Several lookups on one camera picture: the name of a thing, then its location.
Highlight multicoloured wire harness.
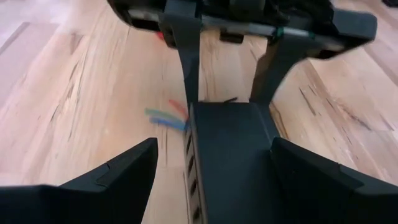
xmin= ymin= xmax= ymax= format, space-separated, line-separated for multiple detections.
xmin=144 ymin=98 xmax=190 ymax=132

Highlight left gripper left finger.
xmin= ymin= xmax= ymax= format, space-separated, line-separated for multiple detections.
xmin=0 ymin=137 xmax=159 ymax=224

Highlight black duct cover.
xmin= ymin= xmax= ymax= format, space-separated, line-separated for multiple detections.
xmin=190 ymin=101 xmax=285 ymax=224

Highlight black slotted cable duct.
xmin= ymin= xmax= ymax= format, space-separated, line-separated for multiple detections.
xmin=182 ymin=104 xmax=280 ymax=224

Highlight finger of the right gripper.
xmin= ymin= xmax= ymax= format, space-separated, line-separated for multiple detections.
xmin=159 ymin=0 xmax=203 ymax=106
xmin=249 ymin=29 xmax=317 ymax=105

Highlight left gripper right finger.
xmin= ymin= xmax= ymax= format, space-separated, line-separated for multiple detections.
xmin=269 ymin=136 xmax=398 ymax=224

